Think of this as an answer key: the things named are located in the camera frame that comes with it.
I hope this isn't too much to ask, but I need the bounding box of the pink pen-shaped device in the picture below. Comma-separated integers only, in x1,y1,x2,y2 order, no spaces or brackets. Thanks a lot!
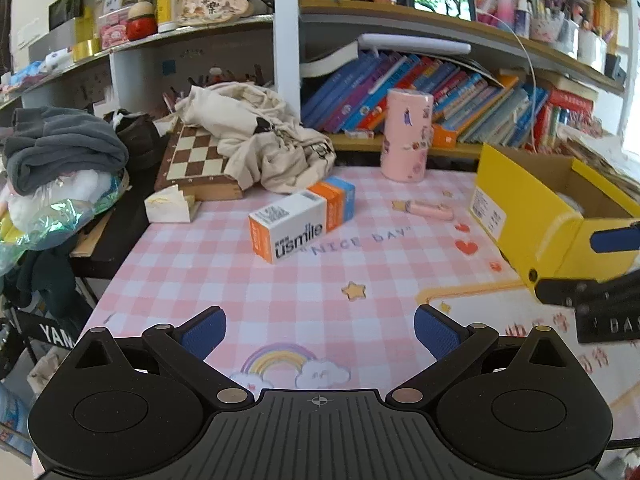
392,199,455,222

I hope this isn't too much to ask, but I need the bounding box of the white desk lamp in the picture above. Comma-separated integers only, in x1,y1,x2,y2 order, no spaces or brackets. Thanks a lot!
359,33,472,55

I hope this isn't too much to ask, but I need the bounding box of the pale label paper roll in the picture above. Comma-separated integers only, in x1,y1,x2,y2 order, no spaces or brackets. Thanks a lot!
555,192,586,216

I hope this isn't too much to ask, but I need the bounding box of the pen holder with pens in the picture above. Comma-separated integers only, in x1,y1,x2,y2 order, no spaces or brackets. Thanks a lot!
530,7,581,53

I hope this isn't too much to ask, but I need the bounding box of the black bag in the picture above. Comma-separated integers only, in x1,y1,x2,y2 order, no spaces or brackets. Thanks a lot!
102,109,171,171

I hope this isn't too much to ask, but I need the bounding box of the pink sticker-covered cylinder tin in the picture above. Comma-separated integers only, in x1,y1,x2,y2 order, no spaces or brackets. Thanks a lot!
380,87,434,182

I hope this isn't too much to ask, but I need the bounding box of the white cable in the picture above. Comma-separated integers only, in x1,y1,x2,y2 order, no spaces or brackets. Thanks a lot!
475,7,538,151

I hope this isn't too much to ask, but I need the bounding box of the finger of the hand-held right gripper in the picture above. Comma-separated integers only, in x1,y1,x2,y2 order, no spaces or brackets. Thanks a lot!
589,220,640,256
534,271,640,311

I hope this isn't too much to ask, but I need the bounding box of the red round jar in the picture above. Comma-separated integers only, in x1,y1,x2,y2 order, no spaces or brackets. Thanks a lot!
126,2,158,41

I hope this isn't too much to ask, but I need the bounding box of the orange card box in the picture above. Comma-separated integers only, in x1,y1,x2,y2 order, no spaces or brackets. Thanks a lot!
431,122,461,148

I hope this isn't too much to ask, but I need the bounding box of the yellow cardboard box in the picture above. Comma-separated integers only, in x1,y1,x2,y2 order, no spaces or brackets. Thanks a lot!
470,142,640,288

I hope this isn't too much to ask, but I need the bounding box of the white tissue packet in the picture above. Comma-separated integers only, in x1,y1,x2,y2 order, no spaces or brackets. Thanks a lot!
144,185,202,224

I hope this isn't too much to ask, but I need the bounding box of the white bookshelf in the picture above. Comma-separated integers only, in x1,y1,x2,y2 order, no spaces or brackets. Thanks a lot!
0,0,631,161

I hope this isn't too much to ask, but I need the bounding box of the wooden chessboard case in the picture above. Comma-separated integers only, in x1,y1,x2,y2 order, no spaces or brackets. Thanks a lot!
153,117,246,202

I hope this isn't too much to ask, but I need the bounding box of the orange and white carton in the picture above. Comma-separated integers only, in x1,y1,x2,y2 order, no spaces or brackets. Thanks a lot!
248,190,328,265

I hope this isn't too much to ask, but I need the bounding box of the small orange and blue carton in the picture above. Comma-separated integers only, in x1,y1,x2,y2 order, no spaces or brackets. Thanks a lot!
307,177,357,233

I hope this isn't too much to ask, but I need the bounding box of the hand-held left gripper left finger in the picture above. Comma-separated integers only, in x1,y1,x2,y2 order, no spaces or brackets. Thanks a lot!
64,305,254,409

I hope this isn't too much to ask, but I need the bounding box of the grey folded clothing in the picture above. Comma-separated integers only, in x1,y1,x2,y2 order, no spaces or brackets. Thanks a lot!
4,106,130,195

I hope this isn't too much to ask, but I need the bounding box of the iridescent plastic bag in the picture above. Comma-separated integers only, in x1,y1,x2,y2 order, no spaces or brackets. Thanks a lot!
0,167,131,271

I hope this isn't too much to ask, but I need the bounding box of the small screen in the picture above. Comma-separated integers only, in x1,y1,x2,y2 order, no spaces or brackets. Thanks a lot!
410,0,477,22

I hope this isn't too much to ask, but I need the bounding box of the black instrument stand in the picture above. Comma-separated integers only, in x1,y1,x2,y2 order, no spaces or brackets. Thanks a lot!
7,305,76,366

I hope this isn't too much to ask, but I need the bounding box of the pink patterned box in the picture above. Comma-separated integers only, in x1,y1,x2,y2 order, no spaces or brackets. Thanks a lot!
98,12,132,51

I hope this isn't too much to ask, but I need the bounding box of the pink checkered tablecloth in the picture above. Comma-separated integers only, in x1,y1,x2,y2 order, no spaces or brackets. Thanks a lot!
82,165,640,411

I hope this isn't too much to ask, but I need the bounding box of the black side table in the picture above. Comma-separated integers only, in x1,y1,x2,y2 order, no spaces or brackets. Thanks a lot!
70,185,166,278

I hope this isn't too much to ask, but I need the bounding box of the cardboard piece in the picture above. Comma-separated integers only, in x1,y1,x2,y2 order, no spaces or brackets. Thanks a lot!
75,210,113,258

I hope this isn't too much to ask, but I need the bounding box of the stack of papers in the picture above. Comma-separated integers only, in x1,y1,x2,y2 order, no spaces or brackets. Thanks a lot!
545,125,640,191

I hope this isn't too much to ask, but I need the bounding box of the beige cloth bag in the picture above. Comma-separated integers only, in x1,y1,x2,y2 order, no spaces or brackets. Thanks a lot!
175,81,337,195

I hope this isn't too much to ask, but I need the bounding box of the row of colourful books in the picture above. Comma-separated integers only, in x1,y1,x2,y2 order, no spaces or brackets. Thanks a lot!
300,50,596,148

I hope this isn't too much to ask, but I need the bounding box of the gold box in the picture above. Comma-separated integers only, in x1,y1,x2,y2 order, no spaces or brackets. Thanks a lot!
72,37,101,63

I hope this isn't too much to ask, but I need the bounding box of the dark green cloth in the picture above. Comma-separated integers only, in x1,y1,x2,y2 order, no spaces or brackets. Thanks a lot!
17,247,93,318

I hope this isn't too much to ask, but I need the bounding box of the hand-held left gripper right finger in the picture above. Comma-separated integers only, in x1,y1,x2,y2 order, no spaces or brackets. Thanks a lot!
385,303,577,409

